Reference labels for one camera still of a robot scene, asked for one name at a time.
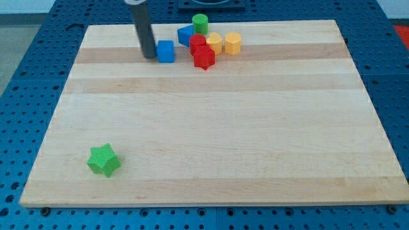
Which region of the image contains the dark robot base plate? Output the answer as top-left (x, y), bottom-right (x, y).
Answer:
top-left (176, 0), bottom-right (246, 11)

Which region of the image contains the red cylinder block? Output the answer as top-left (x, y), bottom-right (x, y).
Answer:
top-left (189, 34), bottom-right (206, 56)

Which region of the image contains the blue triangle block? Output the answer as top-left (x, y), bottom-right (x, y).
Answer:
top-left (177, 25), bottom-right (194, 47)

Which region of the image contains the red star block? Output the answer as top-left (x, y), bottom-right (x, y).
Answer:
top-left (193, 45), bottom-right (215, 70)

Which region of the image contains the green cylinder block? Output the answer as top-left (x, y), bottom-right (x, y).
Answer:
top-left (192, 13), bottom-right (208, 36)

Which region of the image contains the blue cube block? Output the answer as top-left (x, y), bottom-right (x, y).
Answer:
top-left (157, 40), bottom-right (174, 63)

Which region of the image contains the wooden board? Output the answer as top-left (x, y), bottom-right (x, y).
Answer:
top-left (20, 20), bottom-right (408, 208)

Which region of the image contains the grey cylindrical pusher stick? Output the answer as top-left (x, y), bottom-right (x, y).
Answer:
top-left (124, 0), bottom-right (157, 59)

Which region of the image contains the yellow hexagon block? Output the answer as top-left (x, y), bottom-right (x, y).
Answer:
top-left (224, 32), bottom-right (242, 55)

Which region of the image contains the green star block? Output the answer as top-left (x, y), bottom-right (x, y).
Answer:
top-left (87, 143), bottom-right (121, 178)

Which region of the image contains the yellow heart block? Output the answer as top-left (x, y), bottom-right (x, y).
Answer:
top-left (206, 32), bottom-right (222, 55)

